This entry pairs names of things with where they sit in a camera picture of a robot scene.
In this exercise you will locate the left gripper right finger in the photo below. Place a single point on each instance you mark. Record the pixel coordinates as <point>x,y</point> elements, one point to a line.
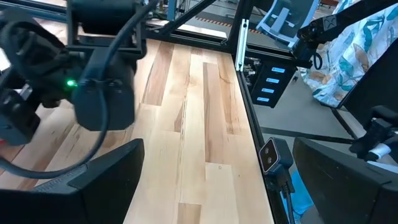
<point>351,196</point>

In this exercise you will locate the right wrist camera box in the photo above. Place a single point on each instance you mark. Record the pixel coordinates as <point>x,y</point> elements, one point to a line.
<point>15,121</point>

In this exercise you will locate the blue-grey chair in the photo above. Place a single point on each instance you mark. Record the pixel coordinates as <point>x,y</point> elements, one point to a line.
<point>286,18</point>

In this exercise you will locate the floral patterned cloth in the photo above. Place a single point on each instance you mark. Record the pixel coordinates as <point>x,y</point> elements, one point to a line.
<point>348,59</point>

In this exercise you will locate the black box blue lights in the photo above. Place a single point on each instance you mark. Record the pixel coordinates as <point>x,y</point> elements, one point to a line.
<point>270,84</point>

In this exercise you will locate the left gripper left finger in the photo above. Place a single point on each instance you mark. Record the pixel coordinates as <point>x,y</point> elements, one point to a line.
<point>77,202</point>

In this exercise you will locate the black clamp device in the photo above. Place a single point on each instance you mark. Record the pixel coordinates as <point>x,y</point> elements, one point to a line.
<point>374,137</point>

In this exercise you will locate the black jointed arm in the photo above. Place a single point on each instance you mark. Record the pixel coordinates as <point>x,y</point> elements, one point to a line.
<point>326,28</point>

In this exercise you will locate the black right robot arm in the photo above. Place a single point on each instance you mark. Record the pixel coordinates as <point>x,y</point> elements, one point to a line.
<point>102,99</point>

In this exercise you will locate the table-level camera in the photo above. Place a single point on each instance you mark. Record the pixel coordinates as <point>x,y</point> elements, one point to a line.
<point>273,155</point>

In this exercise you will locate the silver metal bracket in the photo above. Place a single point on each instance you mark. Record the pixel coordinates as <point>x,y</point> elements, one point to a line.
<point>241,45</point>

